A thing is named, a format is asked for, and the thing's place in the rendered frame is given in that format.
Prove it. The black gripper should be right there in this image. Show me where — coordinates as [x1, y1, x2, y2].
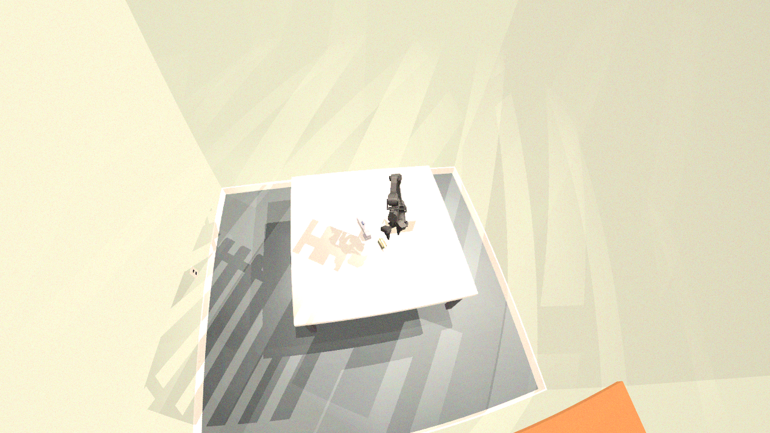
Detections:
[381, 222, 401, 240]

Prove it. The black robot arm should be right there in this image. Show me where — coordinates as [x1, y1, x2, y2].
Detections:
[387, 174, 408, 231]

